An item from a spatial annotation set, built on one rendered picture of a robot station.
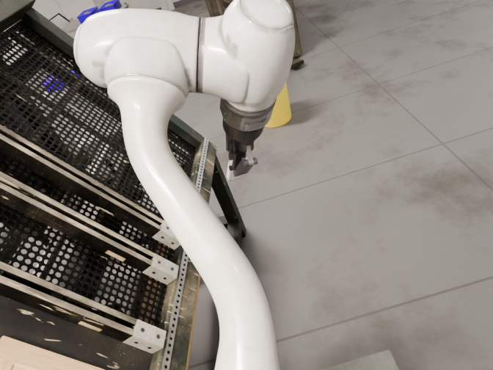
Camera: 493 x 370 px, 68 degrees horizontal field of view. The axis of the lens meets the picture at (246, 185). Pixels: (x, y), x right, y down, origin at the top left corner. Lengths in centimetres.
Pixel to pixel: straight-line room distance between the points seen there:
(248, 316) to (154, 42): 35
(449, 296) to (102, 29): 226
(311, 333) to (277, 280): 43
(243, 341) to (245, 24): 37
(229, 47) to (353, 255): 221
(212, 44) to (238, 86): 6
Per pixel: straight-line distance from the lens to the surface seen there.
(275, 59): 49
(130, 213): 161
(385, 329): 233
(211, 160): 226
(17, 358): 130
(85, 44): 53
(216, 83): 52
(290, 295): 248
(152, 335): 144
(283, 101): 379
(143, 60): 49
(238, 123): 60
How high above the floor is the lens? 209
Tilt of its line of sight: 40 degrees down
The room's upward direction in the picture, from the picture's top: 20 degrees counter-clockwise
